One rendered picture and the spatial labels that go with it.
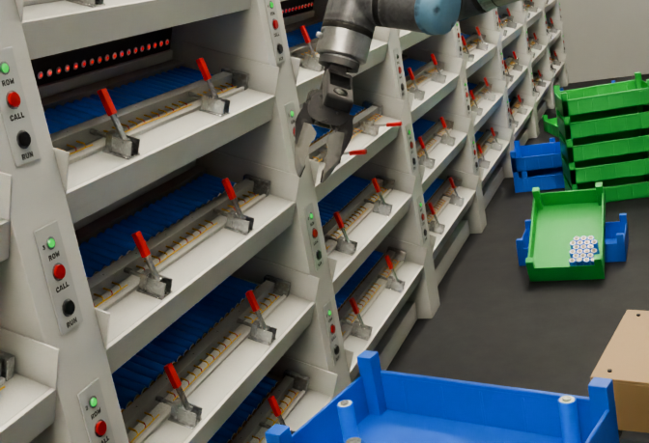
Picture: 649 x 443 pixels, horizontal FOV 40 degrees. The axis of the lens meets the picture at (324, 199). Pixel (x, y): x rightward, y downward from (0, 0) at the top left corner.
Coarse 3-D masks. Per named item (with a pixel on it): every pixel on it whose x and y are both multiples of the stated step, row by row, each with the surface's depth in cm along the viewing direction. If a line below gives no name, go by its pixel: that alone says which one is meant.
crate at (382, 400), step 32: (352, 384) 105; (384, 384) 107; (416, 384) 104; (448, 384) 101; (480, 384) 99; (608, 384) 89; (320, 416) 99; (384, 416) 106; (416, 416) 105; (448, 416) 103; (480, 416) 100; (512, 416) 98; (544, 416) 96; (608, 416) 89
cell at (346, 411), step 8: (344, 400) 98; (344, 408) 97; (352, 408) 97; (344, 416) 97; (352, 416) 97; (344, 424) 98; (352, 424) 98; (344, 432) 98; (352, 432) 98; (344, 440) 98
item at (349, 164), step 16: (368, 96) 223; (384, 96) 222; (384, 112) 223; (400, 112) 222; (384, 128) 213; (352, 144) 197; (368, 144) 199; (384, 144) 213; (352, 160) 189; (320, 176) 174; (336, 176) 181; (320, 192) 173
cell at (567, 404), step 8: (560, 400) 90; (568, 400) 90; (576, 400) 90; (560, 408) 90; (568, 408) 89; (576, 408) 90; (560, 416) 90; (568, 416) 90; (576, 416) 90; (560, 424) 91; (568, 424) 90; (576, 424) 90; (568, 432) 90; (576, 432) 90; (568, 440) 90; (576, 440) 90
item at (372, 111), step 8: (368, 112) 215; (376, 112) 220; (360, 120) 208; (368, 120) 215; (376, 120) 215; (336, 128) 198; (320, 144) 185; (312, 152) 180; (320, 152) 185; (320, 160) 180
